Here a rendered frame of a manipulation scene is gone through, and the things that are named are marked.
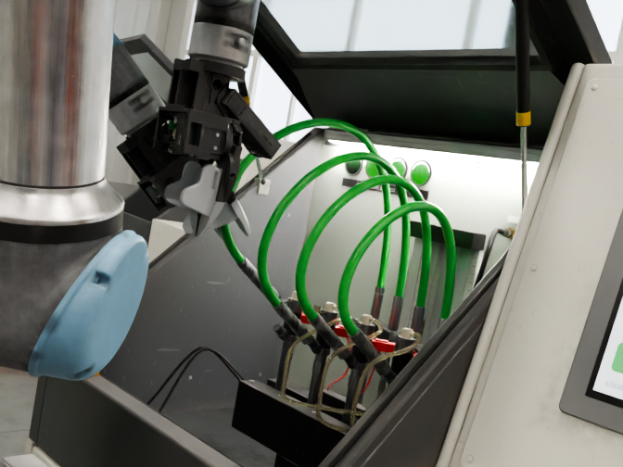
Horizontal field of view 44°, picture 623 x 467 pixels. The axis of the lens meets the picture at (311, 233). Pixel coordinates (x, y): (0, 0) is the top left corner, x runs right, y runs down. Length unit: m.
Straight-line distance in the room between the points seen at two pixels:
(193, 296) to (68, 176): 1.00
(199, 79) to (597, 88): 0.52
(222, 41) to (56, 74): 0.44
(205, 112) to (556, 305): 0.49
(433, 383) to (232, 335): 0.70
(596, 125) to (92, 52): 0.71
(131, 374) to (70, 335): 0.96
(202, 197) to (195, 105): 0.11
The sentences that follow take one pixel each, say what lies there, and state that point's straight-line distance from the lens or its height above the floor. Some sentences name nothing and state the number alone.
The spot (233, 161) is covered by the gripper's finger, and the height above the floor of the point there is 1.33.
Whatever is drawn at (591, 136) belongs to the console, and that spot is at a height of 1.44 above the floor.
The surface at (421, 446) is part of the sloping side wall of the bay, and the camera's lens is 1.01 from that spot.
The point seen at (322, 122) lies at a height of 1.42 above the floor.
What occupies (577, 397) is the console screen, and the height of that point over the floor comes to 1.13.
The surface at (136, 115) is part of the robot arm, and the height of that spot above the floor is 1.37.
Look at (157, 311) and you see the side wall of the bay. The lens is 1.48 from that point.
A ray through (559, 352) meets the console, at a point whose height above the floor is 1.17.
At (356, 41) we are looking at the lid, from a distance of 1.41.
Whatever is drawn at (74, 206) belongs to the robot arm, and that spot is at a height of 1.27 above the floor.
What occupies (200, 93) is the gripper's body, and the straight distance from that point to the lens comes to 0.93.
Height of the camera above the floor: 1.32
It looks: 3 degrees down
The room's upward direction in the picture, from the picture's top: 10 degrees clockwise
